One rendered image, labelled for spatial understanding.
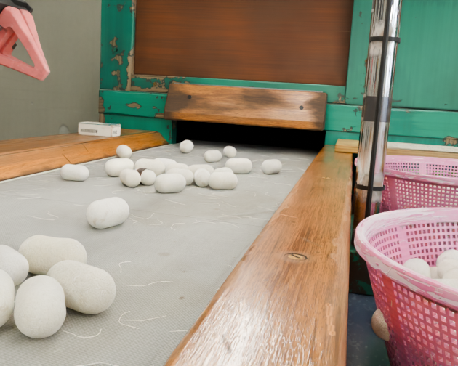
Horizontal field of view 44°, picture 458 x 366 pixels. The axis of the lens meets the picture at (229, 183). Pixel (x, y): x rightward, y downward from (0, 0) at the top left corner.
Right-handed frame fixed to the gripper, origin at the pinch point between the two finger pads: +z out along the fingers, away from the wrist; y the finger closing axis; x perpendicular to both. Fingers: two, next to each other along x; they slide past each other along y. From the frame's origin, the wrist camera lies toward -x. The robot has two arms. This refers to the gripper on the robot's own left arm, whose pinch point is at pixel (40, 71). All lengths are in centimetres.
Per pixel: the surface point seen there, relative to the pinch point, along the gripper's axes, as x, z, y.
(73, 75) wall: 46, -59, 151
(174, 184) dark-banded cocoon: -3.1, 20.4, -4.0
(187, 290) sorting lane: -8.4, 28.3, -30.8
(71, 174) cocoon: 4.8, 11.3, -2.8
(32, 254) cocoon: -4.2, 21.2, -32.3
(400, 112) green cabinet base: -26, 35, 49
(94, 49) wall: 32, -59, 150
